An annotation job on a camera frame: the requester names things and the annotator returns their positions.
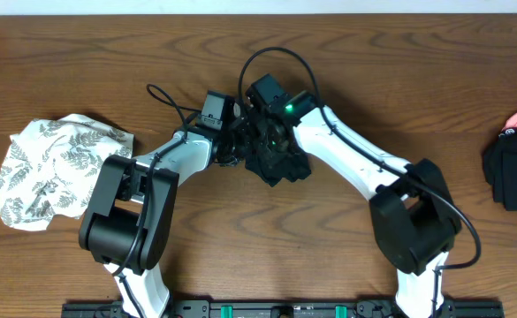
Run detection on white fern print cloth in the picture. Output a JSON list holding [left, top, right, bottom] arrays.
[[0, 114, 134, 231]]

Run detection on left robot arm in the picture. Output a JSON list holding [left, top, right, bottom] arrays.
[[79, 91, 240, 317]]

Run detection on black t-shirt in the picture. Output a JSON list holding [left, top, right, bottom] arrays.
[[244, 128, 311, 187]]

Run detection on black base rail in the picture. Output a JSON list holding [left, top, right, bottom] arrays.
[[61, 299, 506, 318]]

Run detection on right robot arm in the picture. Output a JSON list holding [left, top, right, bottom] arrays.
[[246, 74, 461, 317]]

